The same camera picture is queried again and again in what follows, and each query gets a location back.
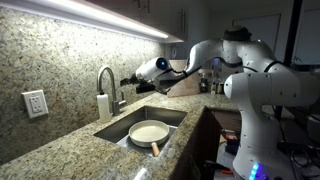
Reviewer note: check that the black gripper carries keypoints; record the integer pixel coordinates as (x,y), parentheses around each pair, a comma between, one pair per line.
(142,86)

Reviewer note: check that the chrome gooseneck faucet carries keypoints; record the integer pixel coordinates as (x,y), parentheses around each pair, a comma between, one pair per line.
(116,104)

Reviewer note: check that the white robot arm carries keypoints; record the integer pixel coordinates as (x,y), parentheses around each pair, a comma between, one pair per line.
(263,81)

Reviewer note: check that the white soap dispenser bottle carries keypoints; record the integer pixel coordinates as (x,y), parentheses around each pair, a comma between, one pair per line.
(103,107)

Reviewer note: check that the wooden cutting board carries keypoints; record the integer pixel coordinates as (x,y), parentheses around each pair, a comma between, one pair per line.
(186,87)

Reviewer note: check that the stainless steel sink basin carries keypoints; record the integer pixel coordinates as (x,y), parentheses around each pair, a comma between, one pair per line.
(118,132)

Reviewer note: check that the dark bottle on counter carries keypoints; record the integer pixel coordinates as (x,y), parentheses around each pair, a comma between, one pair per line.
(203,83)

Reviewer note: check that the under-cabinet light strip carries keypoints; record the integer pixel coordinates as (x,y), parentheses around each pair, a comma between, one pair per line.
(87,13)

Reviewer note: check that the cream pan with wooden handle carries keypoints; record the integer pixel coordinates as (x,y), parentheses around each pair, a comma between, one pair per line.
(149,134)

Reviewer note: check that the white wall power outlet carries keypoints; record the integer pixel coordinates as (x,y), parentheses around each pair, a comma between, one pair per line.
(35,103)

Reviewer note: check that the orange handled tool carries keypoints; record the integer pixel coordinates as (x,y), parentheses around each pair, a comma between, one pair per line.
(211,167)

